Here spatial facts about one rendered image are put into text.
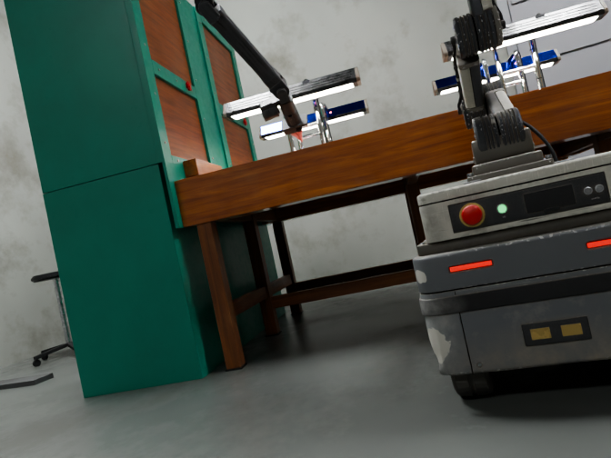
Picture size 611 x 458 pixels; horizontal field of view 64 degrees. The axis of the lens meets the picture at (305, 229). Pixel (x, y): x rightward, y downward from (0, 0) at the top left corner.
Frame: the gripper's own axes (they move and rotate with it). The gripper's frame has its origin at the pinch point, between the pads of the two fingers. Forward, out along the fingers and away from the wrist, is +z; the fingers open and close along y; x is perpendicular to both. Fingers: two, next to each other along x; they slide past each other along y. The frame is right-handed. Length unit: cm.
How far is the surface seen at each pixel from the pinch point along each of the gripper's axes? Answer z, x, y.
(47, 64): -48, -27, 91
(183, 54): -17, -64, 53
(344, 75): -2.8, -30.8, -20.6
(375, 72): 109, -199, -32
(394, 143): -1.5, 17.4, -34.9
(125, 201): -8, 19, 70
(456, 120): -3, 15, -57
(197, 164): -1.3, -0.1, 44.7
